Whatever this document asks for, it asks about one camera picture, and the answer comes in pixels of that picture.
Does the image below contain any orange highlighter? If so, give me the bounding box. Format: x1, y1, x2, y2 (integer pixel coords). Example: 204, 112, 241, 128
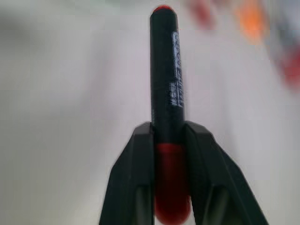
235, 0, 270, 45

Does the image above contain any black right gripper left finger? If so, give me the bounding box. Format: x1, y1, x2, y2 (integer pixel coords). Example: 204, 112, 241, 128
98, 121, 156, 225

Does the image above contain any red marker pen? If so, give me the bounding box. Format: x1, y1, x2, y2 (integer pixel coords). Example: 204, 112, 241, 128
186, 0, 218, 30
273, 44, 300, 89

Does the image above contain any black marker with red cap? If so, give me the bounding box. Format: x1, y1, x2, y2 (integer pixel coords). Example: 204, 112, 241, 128
149, 4, 191, 225

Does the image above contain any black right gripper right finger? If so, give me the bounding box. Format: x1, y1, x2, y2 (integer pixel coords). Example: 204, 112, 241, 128
183, 121, 270, 225

